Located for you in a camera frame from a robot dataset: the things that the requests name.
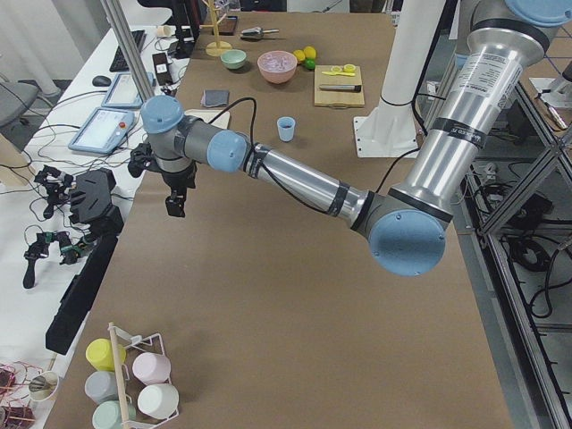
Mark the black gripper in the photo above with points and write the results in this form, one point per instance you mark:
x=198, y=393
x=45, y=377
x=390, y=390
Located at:
x=178, y=180

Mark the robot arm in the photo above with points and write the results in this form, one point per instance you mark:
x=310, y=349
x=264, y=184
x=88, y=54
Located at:
x=405, y=228

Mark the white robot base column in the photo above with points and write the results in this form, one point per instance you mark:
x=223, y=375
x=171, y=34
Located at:
x=389, y=130

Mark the light blue plastic cup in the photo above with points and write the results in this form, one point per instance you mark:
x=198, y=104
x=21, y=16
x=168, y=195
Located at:
x=284, y=135

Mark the wooden cup tree stand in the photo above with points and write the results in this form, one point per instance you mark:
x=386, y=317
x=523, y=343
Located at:
x=216, y=14

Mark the pink cup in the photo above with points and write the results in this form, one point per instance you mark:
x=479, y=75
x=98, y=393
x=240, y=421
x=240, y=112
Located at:
x=151, y=368

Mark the yellow cup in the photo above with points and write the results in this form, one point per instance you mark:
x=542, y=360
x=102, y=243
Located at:
x=99, y=354

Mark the clear ice cubes pile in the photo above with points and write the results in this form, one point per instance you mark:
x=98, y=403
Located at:
x=278, y=61

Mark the steel ice scoop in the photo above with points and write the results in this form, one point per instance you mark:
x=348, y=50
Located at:
x=256, y=33

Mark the grey cup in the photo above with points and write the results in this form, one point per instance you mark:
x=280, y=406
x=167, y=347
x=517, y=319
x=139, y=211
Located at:
x=101, y=386

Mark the white cup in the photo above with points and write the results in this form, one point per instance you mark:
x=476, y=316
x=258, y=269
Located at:
x=159, y=401

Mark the mint green cup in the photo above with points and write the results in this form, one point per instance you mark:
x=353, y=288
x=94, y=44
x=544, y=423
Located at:
x=107, y=415

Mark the paper cup with whisk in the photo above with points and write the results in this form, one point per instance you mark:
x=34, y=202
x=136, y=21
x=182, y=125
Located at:
x=44, y=387

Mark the cream rabbit tray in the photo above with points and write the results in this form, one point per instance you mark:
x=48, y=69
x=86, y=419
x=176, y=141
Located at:
x=216, y=117

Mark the blue teach pendant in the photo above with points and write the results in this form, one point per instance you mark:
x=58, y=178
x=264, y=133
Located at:
x=103, y=131
x=122, y=93

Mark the grey folded cloth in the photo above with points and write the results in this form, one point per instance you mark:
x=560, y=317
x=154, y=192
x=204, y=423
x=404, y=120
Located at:
x=215, y=98

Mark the black computer mouse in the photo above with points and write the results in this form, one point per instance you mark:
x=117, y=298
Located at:
x=101, y=81

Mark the mint green bowl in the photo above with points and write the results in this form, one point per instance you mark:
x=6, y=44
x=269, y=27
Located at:
x=234, y=59

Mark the pink bowl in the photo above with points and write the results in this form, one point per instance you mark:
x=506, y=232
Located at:
x=276, y=78

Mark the yellow lemon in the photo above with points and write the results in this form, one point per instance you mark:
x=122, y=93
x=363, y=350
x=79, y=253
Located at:
x=310, y=52
x=300, y=55

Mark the wooden cutting board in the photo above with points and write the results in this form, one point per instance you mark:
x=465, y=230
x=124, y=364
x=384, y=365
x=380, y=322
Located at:
x=337, y=99

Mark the yellow plastic knife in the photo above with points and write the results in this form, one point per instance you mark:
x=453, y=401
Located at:
x=337, y=71

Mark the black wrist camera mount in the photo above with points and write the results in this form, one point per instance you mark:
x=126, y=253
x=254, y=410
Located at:
x=142, y=159

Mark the black handled knife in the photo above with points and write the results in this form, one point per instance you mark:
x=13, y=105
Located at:
x=340, y=88

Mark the white wire cup rack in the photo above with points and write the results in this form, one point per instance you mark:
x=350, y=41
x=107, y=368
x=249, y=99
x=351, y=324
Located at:
x=126, y=347

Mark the aluminium frame post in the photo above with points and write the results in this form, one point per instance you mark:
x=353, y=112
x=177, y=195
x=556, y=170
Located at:
x=126, y=42

